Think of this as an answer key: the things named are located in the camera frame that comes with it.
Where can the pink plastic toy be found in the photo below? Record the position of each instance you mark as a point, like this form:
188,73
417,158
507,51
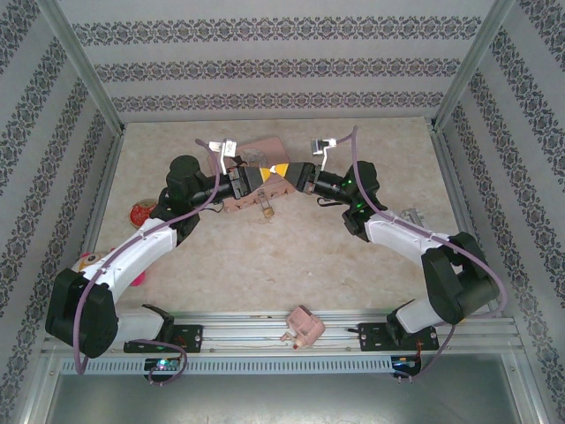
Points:
304,327

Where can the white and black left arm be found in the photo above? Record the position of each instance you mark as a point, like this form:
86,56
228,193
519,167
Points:
132,256

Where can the white and pink plush toy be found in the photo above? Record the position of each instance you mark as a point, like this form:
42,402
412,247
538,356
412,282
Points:
88,262

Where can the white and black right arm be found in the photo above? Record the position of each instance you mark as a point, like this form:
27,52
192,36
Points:
397,232

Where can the pink wedding couple tin box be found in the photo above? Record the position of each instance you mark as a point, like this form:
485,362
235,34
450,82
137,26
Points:
273,148

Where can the small brass padlock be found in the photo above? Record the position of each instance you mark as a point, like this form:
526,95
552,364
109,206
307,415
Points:
267,212

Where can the left circuit board green light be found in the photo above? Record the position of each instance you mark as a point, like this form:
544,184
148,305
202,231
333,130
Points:
161,364

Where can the aluminium side rail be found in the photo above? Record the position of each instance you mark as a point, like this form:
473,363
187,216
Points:
451,176
108,176

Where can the grey metal sheet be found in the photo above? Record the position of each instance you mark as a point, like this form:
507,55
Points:
282,402

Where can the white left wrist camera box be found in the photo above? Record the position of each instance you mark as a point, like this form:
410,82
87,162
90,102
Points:
229,148

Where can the right circuit board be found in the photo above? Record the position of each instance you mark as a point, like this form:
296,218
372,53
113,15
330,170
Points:
406,363

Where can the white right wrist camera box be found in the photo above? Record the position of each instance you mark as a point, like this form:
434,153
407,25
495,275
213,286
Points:
318,146

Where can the silver metal bracket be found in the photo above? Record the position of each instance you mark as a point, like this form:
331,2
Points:
415,216

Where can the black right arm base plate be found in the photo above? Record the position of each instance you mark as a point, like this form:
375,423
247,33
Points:
375,338

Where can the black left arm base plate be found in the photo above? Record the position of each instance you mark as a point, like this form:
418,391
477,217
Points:
194,338

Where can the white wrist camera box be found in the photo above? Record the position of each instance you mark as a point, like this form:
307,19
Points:
229,148
318,146

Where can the aluminium corner post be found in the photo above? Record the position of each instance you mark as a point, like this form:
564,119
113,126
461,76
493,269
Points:
470,62
82,62

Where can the aluminium mounting rail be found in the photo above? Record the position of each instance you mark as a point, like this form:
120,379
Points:
247,329

